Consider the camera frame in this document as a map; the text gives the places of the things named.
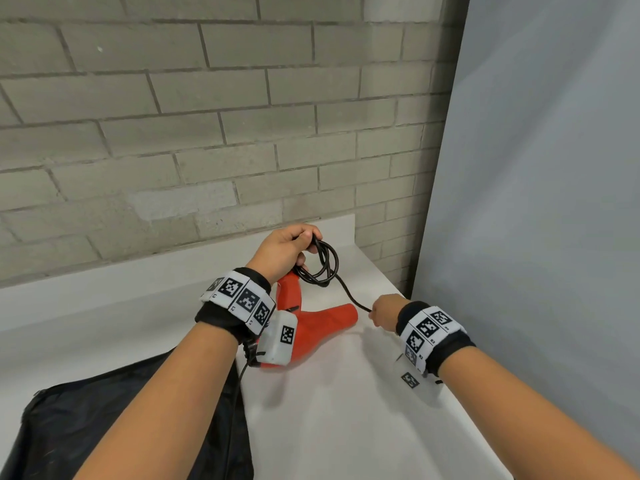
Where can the person's left hand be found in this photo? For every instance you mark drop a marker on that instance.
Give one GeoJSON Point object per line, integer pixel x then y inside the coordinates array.
{"type": "Point", "coordinates": [280, 252]}

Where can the person's right hand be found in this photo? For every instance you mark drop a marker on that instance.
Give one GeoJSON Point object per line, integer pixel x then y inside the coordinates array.
{"type": "Point", "coordinates": [390, 312]}

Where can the red hair dryer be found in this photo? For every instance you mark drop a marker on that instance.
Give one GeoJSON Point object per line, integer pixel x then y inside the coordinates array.
{"type": "Point", "coordinates": [320, 327]}

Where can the black fabric drawstring bag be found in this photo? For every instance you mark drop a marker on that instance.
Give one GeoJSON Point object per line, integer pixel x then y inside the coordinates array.
{"type": "Point", "coordinates": [75, 434]}

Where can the person's right forearm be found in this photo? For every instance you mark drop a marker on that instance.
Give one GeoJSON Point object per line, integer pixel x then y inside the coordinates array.
{"type": "Point", "coordinates": [530, 424]}

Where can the person's left forearm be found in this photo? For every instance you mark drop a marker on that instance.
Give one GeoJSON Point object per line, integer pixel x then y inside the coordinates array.
{"type": "Point", "coordinates": [160, 409]}

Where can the right wristband with marker tiles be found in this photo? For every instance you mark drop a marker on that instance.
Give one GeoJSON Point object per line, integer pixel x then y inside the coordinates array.
{"type": "Point", "coordinates": [432, 334]}

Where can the wristband with marker tiles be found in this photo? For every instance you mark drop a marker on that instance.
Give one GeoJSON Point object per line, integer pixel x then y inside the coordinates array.
{"type": "Point", "coordinates": [240, 302]}
{"type": "Point", "coordinates": [432, 334]}

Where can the left wristband with marker tiles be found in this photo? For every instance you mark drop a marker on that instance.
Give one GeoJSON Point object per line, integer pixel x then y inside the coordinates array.
{"type": "Point", "coordinates": [240, 302]}

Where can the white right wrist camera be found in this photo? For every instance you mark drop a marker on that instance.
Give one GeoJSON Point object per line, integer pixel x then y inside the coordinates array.
{"type": "Point", "coordinates": [411, 379]}

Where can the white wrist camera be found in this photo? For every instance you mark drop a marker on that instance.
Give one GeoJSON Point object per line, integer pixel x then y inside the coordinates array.
{"type": "Point", "coordinates": [280, 339]}
{"type": "Point", "coordinates": [411, 379]}

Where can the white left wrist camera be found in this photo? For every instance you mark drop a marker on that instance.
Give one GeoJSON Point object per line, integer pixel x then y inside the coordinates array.
{"type": "Point", "coordinates": [280, 339]}

